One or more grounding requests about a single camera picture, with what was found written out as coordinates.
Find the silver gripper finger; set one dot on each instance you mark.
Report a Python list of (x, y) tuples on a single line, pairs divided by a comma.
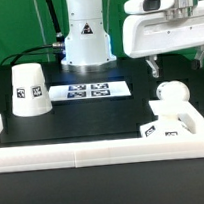
[(151, 60), (197, 63)]

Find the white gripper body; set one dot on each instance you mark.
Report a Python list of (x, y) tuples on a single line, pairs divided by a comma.
[(147, 35)]

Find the white lamp bulb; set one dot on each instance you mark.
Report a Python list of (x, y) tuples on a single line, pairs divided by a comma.
[(173, 91)]

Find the white lamp base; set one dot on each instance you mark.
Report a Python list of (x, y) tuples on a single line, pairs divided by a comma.
[(171, 120)]

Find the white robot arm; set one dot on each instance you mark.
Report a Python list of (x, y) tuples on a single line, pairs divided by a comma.
[(89, 46)]

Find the white lamp shade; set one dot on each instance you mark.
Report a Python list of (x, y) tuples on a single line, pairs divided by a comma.
[(30, 95)]

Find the white fence border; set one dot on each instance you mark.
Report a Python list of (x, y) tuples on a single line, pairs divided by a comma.
[(84, 154)]

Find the white marker sheet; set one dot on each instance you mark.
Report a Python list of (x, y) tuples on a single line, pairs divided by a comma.
[(88, 91)]

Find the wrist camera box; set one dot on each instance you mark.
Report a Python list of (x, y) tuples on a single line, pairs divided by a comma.
[(136, 7)]

